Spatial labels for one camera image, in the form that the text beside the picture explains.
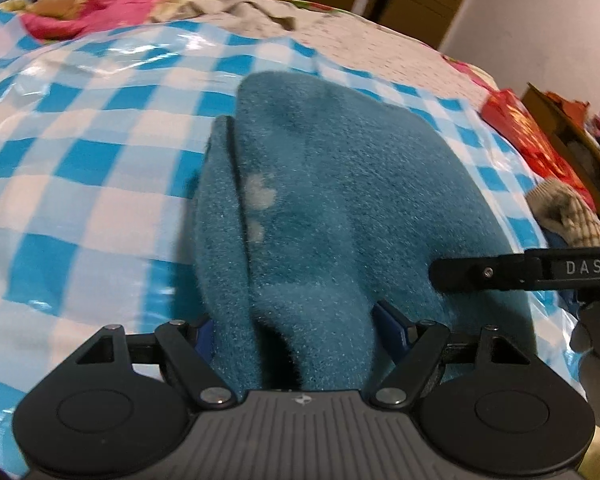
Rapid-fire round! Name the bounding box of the red gold plastic bag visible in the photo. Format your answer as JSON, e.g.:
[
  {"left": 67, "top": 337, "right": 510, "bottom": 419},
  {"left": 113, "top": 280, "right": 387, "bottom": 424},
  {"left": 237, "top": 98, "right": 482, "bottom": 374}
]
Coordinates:
[{"left": 480, "top": 89, "right": 596, "bottom": 210}]

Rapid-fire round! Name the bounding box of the white floral bed sheet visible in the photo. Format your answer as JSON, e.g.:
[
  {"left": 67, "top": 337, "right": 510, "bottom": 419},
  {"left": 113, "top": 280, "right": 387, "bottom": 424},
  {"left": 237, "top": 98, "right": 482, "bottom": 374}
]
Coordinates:
[{"left": 173, "top": 0, "right": 488, "bottom": 110}]

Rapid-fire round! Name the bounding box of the pink yellow floral quilt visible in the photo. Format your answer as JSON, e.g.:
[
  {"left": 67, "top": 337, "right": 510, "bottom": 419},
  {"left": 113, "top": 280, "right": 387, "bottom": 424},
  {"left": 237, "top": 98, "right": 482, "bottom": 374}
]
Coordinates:
[{"left": 0, "top": 0, "right": 164, "bottom": 41}]

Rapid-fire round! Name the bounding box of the blue white checkered plastic sheet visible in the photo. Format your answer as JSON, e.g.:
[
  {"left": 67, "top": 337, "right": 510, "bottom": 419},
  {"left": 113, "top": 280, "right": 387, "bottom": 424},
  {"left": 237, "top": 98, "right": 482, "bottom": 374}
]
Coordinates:
[{"left": 0, "top": 8, "right": 589, "bottom": 478}]

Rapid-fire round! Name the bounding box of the teal fleece garment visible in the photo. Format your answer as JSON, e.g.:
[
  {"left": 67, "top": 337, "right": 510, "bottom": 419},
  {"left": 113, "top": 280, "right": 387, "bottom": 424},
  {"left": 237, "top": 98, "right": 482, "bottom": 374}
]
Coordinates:
[{"left": 190, "top": 72, "right": 536, "bottom": 392}]

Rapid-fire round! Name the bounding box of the beige crumpled cloth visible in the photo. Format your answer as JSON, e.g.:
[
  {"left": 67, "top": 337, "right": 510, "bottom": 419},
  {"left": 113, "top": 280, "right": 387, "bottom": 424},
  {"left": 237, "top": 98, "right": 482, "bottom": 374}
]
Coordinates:
[{"left": 178, "top": 0, "right": 306, "bottom": 38}]

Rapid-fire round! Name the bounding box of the beige striped knit garment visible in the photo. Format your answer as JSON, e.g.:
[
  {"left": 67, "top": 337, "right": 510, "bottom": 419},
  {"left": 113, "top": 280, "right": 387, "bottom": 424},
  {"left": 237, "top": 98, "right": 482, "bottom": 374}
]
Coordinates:
[{"left": 526, "top": 177, "right": 600, "bottom": 248}]

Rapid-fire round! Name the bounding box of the cardboard box with clothes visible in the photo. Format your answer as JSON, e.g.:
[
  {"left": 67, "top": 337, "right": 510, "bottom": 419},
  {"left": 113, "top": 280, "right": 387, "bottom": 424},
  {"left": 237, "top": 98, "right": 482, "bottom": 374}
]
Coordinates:
[{"left": 521, "top": 84, "right": 600, "bottom": 216}]

